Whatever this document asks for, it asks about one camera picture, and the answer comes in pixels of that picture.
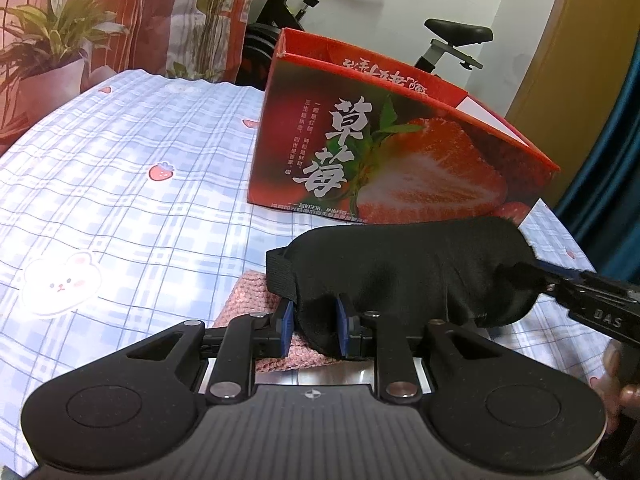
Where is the black sleep eye mask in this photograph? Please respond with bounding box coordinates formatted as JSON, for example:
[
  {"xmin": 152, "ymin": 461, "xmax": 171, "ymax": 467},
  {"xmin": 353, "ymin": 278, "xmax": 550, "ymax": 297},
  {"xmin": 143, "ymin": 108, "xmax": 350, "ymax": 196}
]
[{"xmin": 266, "ymin": 217, "xmax": 537, "ymax": 359}]

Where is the teal curtain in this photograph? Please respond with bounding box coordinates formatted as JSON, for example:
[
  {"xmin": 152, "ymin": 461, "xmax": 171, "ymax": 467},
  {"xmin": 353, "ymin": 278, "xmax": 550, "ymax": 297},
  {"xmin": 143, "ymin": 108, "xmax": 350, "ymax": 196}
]
[{"xmin": 554, "ymin": 52, "xmax": 640, "ymax": 284}]

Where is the right hand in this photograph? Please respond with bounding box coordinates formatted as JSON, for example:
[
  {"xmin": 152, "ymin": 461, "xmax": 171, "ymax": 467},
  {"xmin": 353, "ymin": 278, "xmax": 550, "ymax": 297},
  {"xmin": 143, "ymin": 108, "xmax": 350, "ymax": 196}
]
[{"xmin": 598, "ymin": 340, "xmax": 639, "ymax": 434}]

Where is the potted green plant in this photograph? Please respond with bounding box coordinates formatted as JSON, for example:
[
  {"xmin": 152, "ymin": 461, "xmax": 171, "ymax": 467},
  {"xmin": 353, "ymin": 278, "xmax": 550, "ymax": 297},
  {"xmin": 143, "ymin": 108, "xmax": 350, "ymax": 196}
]
[{"xmin": 1, "ymin": 0, "xmax": 128, "ymax": 124}]

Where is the tall green plant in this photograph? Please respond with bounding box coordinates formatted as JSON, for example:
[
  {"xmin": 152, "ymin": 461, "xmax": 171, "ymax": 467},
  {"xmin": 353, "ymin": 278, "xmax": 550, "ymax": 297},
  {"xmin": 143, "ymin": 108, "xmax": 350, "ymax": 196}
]
[{"xmin": 166, "ymin": 0, "xmax": 235, "ymax": 82}]

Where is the black exercise bike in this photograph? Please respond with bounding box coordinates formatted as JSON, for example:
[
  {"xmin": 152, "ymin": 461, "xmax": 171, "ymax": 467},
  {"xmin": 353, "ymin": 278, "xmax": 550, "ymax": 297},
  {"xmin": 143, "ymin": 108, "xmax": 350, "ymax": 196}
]
[{"xmin": 236, "ymin": 0, "xmax": 495, "ymax": 90}]

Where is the wooden door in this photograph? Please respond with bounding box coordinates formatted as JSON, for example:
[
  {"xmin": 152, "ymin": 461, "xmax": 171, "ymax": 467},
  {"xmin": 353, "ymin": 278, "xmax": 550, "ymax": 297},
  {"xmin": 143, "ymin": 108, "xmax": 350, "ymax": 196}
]
[{"xmin": 506, "ymin": 0, "xmax": 639, "ymax": 206}]

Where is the pink knitted cloth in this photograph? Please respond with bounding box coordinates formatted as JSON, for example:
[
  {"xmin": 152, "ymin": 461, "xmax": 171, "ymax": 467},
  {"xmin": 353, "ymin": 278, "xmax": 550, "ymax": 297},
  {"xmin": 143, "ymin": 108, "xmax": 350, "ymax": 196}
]
[{"xmin": 213, "ymin": 271, "xmax": 336, "ymax": 374}]

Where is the blue checked strawberry tablecloth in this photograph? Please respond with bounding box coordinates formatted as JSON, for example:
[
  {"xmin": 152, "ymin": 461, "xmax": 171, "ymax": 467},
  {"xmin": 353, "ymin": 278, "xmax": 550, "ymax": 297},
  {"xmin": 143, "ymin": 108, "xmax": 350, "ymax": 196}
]
[{"xmin": 0, "ymin": 68, "xmax": 614, "ymax": 478}]

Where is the red strawberry cardboard box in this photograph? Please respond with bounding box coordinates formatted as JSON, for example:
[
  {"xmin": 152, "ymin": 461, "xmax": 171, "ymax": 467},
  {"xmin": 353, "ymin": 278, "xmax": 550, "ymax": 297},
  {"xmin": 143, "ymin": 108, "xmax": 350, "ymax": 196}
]
[{"xmin": 247, "ymin": 29, "xmax": 558, "ymax": 224}]

